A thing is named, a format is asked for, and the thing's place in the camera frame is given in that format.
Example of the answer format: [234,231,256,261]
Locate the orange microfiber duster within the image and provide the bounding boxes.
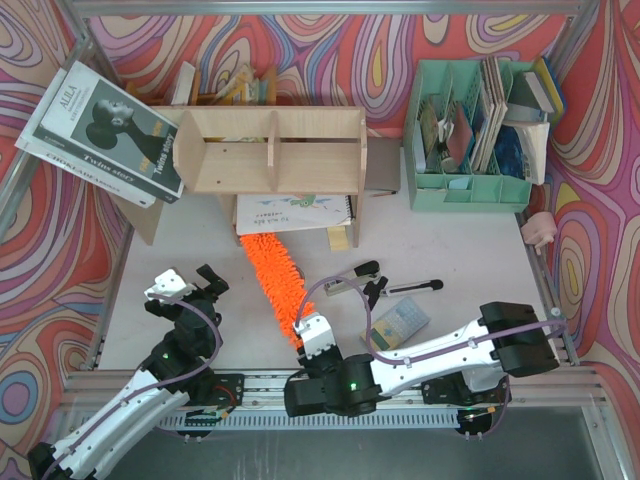
[239,233,307,349]

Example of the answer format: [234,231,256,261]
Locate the gold grey calculator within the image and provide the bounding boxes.
[370,297,431,351]

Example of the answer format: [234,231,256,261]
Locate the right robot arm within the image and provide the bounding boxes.
[284,302,566,417]

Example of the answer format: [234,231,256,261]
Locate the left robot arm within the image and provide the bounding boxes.
[28,264,229,479]

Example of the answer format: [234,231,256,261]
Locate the wooden bookshelf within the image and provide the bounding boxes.
[109,104,369,249]

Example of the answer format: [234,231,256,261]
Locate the spiral drawing notebook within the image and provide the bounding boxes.
[236,194,354,236]

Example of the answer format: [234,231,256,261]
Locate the grey black stapler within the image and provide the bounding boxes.
[323,260,381,296]

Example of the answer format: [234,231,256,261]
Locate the yellow sticky note pad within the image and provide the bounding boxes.
[327,226,349,252]

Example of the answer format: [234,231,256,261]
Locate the pencil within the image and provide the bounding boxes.
[370,191,398,198]

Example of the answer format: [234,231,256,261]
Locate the books behind shelf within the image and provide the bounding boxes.
[124,61,279,107]

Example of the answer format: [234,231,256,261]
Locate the white book under Twins story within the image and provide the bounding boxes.
[15,68,163,208]

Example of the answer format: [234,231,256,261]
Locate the pink tape dispenser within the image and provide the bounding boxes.
[521,211,557,255]

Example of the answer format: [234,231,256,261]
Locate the red notebook in organizer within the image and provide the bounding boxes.
[446,102,473,165]

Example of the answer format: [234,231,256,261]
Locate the green desk organizer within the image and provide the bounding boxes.
[403,60,532,213]

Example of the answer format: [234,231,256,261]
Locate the stack of thin books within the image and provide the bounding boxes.
[470,56,507,174]

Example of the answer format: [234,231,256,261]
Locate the blue yellow book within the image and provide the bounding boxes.
[532,56,566,117]

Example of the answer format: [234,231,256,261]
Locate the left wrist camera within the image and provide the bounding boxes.
[144,268,195,303]

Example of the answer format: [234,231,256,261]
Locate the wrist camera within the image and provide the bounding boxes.
[144,268,195,303]
[294,313,336,359]

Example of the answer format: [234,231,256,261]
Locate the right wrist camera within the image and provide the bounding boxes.
[294,313,336,359]

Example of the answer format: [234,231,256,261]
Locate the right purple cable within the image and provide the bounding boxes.
[294,277,569,441]

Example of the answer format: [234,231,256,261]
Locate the black handled tool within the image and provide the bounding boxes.
[363,276,444,300]

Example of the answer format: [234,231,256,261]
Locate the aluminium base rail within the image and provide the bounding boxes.
[59,364,611,416]

